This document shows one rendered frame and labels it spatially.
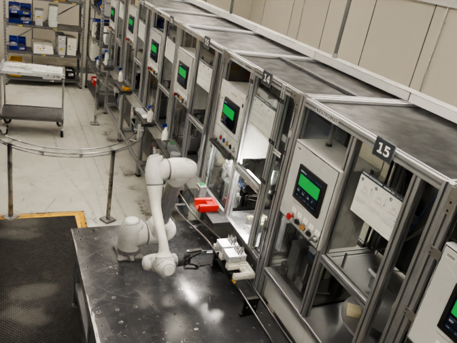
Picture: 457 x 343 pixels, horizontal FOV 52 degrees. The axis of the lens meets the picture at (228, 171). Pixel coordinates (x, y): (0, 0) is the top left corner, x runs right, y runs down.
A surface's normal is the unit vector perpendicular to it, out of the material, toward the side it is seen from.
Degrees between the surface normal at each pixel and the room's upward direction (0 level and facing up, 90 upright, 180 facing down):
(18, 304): 0
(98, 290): 0
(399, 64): 90
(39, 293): 0
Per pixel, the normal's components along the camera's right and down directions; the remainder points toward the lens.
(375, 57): -0.90, 0.02
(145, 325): 0.17, -0.90
